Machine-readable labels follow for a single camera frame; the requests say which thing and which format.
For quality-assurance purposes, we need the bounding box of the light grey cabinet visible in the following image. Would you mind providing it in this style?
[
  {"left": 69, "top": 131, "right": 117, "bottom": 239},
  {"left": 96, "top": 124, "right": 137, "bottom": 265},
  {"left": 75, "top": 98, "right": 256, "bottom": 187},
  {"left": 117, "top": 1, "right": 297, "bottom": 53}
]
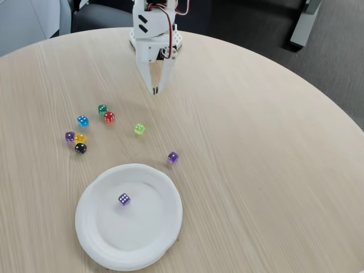
[{"left": 0, "top": 0, "right": 72, "bottom": 57}]

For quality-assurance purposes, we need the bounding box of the dark office chair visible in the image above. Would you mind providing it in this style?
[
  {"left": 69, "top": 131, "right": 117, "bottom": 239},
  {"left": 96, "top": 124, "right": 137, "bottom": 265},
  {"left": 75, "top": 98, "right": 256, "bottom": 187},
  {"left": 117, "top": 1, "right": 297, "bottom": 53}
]
[{"left": 71, "top": 0, "right": 134, "bottom": 34}]

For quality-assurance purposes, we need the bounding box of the red black servo cable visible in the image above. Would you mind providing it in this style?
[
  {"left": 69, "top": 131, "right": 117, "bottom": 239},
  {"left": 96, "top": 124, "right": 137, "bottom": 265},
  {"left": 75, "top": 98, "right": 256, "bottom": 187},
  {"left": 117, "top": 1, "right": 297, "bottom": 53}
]
[{"left": 143, "top": 0, "right": 191, "bottom": 60}]

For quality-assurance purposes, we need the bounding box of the white paper plate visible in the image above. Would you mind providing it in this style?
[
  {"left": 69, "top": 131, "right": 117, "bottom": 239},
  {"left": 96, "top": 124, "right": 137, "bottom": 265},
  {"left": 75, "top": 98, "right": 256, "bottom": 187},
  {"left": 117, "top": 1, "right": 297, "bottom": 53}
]
[{"left": 75, "top": 163, "right": 183, "bottom": 271}]

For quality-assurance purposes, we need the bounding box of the grey desk leg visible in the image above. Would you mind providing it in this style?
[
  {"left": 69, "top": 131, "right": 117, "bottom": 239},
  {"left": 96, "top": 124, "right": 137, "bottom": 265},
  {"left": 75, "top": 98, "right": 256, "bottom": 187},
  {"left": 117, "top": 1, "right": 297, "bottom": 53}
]
[{"left": 289, "top": 0, "right": 324, "bottom": 52}]

